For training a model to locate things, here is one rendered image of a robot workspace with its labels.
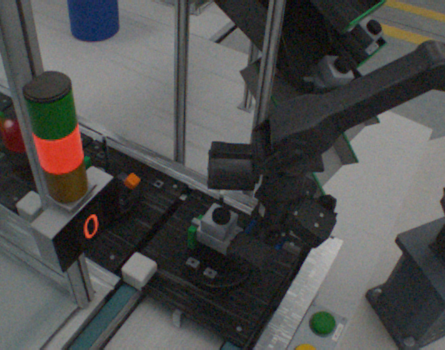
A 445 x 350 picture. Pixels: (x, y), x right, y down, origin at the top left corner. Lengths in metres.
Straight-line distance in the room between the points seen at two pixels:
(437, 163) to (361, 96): 0.81
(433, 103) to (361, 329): 2.29
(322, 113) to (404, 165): 0.76
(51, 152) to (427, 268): 0.61
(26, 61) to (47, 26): 1.23
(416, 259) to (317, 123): 0.37
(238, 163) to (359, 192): 0.62
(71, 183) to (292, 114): 0.27
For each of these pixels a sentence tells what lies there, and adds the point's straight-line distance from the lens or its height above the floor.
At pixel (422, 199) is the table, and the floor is 0.86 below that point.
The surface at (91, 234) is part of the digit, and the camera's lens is 0.68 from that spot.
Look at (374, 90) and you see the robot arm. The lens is 0.59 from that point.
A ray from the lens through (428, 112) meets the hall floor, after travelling 3.09.
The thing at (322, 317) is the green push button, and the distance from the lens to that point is 0.88.
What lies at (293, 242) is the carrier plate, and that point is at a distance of 0.95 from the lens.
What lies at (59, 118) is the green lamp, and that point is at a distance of 0.53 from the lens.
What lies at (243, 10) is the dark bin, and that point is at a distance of 0.88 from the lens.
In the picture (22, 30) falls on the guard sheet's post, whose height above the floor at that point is 1.47.
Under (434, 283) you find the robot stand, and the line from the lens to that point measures 0.87.
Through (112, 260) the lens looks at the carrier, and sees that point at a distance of 0.92.
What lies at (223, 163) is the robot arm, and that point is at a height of 1.27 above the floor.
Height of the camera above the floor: 1.73
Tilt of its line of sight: 47 degrees down
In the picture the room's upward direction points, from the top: 5 degrees clockwise
